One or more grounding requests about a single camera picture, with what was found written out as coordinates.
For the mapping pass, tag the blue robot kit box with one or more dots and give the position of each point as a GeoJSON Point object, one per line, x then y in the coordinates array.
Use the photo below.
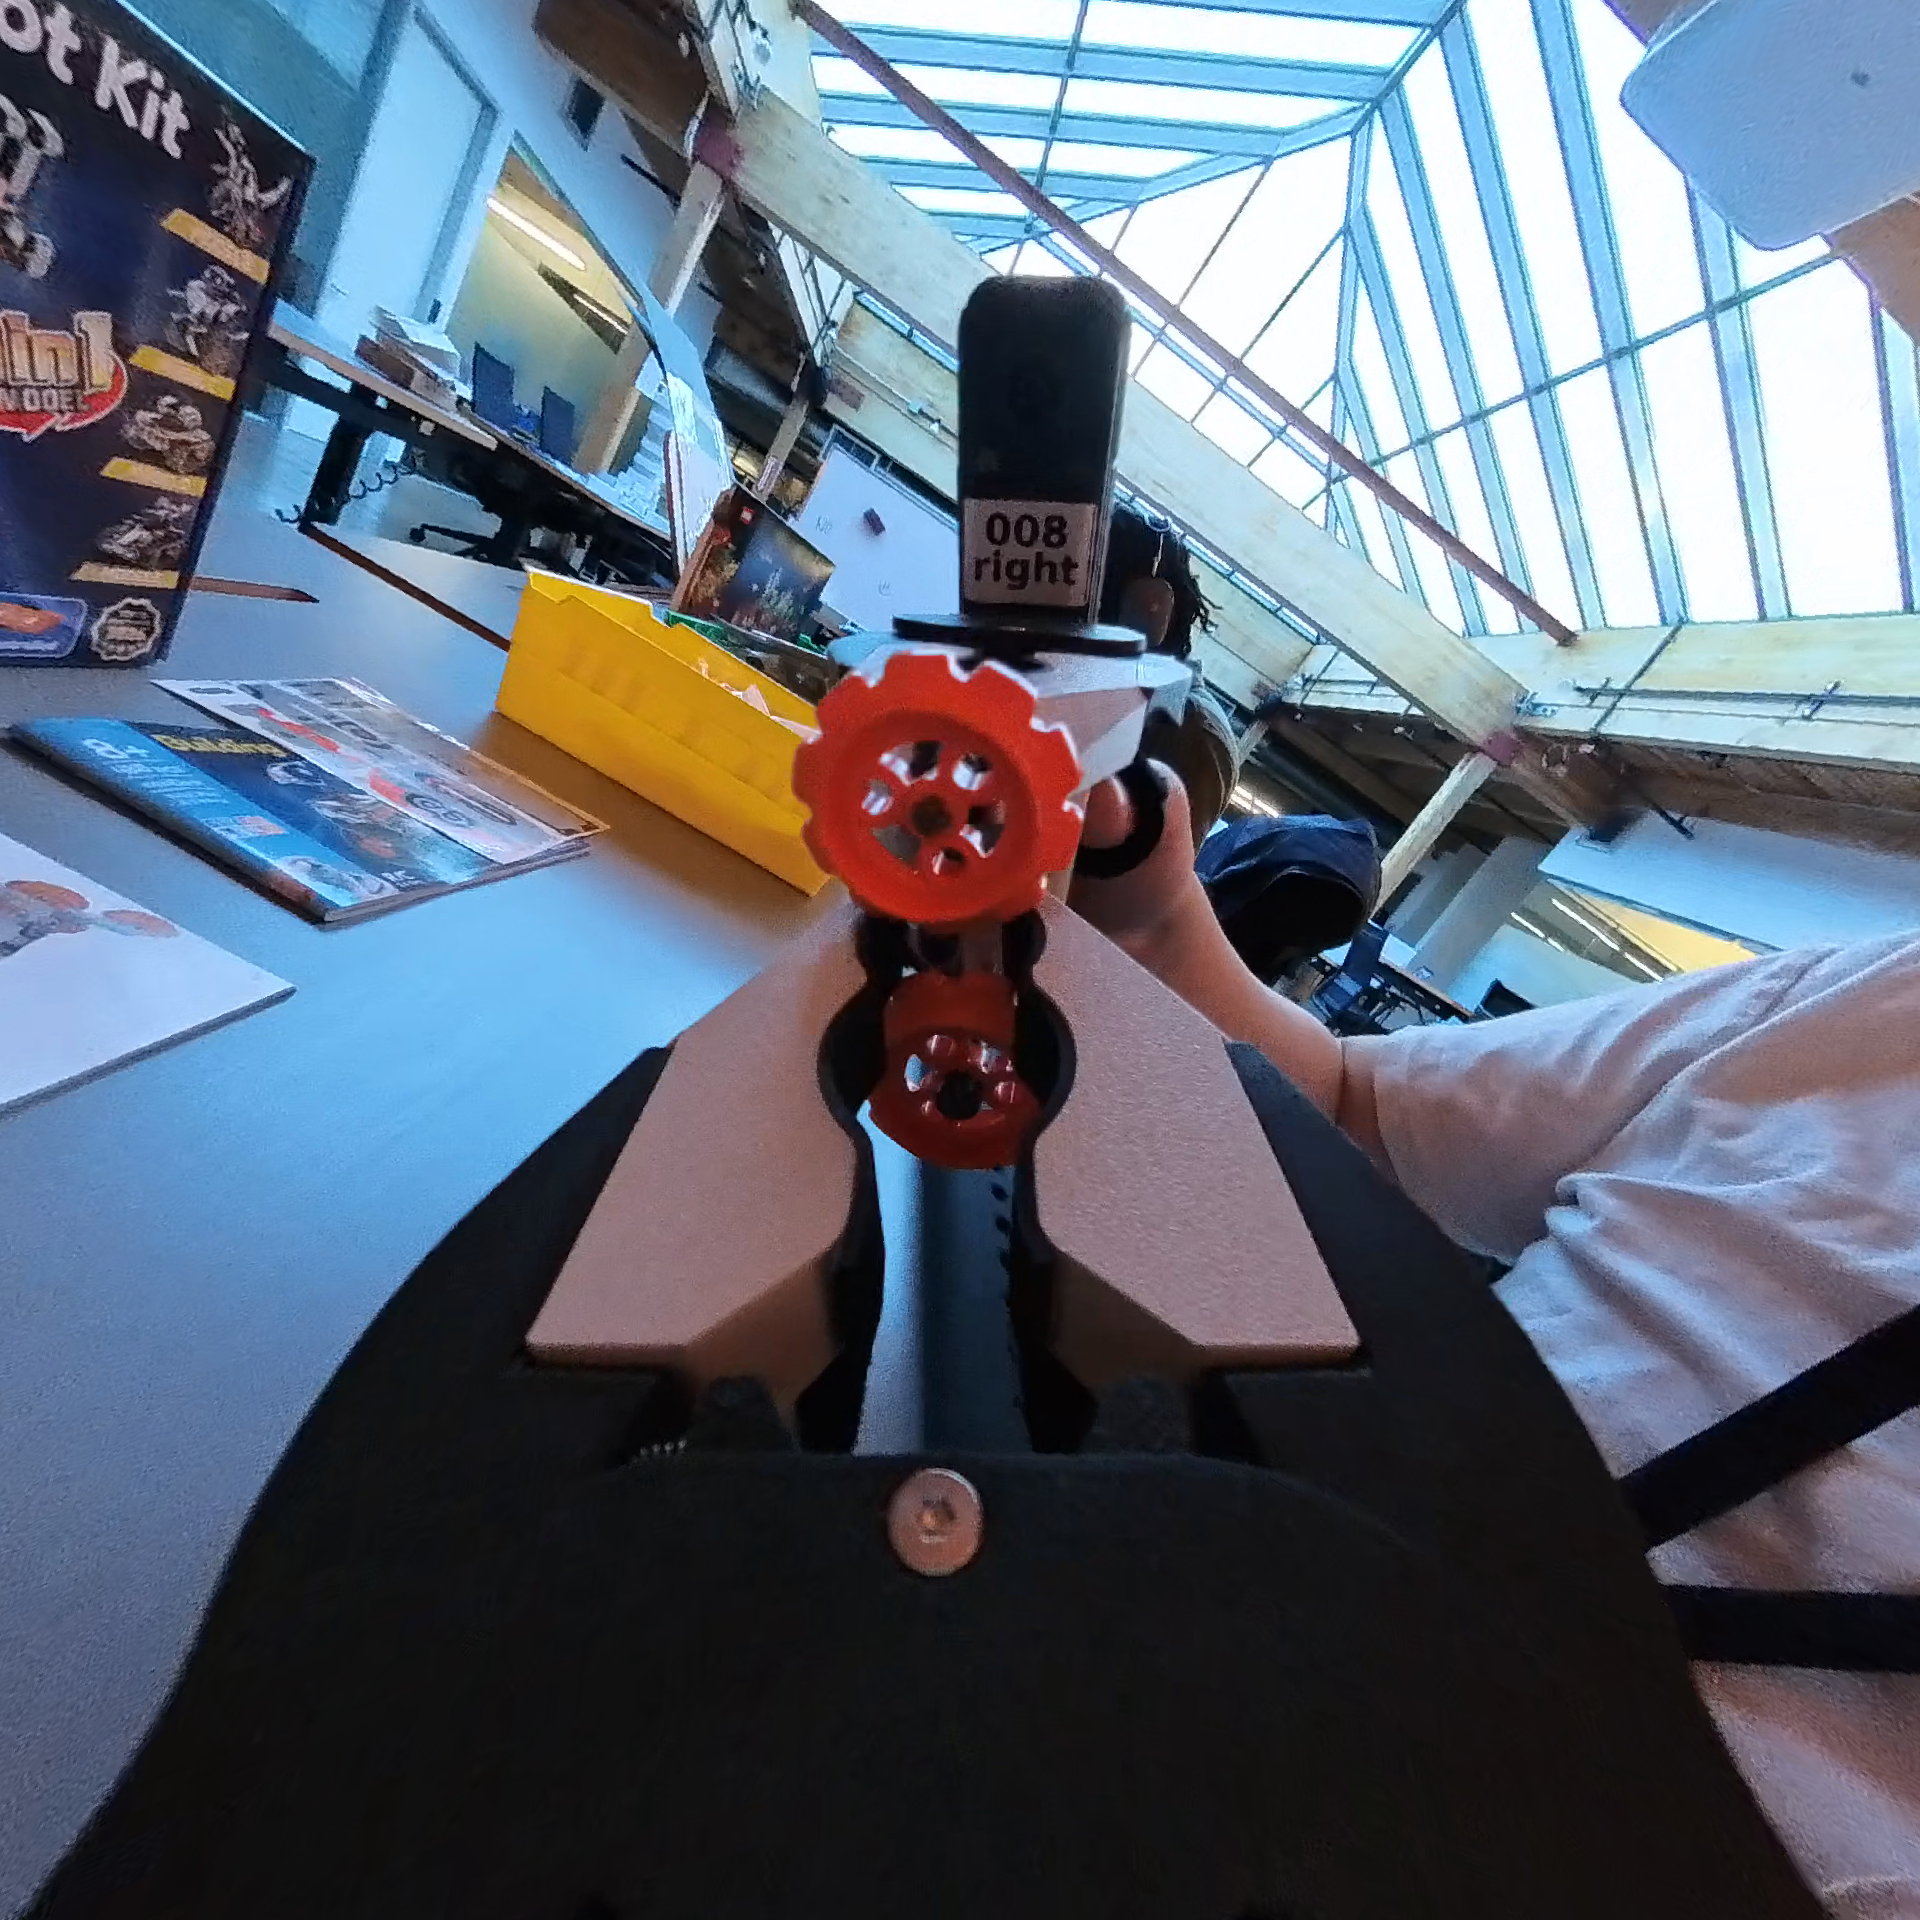
{"type": "Point", "coordinates": [136, 331]}

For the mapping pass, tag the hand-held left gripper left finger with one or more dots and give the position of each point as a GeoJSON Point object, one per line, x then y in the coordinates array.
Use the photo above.
{"type": "Point", "coordinates": [690, 1201]}

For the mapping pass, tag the blue instruction booklet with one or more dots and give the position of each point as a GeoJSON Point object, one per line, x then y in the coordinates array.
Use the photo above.
{"type": "Point", "coordinates": [225, 811]}

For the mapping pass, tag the person's right hand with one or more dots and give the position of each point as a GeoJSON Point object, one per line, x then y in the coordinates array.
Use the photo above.
{"type": "Point", "coordinates": [1184, 902]}

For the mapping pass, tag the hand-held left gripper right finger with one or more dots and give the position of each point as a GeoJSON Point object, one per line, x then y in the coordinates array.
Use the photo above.
{"type": "Point", "coordinates": [1201, 1201]}

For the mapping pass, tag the skylight window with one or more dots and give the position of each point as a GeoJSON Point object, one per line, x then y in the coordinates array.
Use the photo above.
{"type": "Point", "coordinates": [1499, 300]}

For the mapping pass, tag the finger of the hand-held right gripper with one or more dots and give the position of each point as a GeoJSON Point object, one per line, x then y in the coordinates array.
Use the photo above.
{"type": "Point", "coordinates": [862, 661]}
{"type": "Point", "coordinates": [1124, 705]}

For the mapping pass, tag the person's right forearm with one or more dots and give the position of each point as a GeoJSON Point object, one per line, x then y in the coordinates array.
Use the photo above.
{"type": "Point", "coordinates": [1275, 1020]}

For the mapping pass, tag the grey background table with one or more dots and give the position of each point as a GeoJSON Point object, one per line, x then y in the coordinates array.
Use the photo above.
{"type": "Point", "coordinates": [451, 435]}

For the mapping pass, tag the grey desk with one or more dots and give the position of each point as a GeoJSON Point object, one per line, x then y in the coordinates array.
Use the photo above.
{"type": "Point", "coordinates": [376, 1201]}

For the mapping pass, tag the black perforated panel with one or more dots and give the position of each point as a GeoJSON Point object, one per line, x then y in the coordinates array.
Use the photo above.
{"type": "Point", "coordinates": [960, 1321]}

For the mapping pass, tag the office chair with blue jacket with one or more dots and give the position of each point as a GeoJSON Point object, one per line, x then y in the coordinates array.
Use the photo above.
{"type": "Point", "coordinates": [1289, 892]}

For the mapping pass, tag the person's white shirt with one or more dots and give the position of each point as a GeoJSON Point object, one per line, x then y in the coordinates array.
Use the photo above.
{"type": "Point", "coordinates": [1650, 1171]}

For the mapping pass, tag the grey beam with orange gears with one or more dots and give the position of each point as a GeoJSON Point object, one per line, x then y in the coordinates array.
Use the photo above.
{"type": "Point", "coordinates": [931, 796]}

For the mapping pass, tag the yellow plastic bin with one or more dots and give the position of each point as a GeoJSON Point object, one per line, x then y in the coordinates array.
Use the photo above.
{"type": "Point", "coordinates": [646, 721]}

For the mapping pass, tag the open white instruction manual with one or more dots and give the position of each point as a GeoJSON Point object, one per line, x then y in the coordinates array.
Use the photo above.
{"type": "Point", "coordinates": [90, 991]}

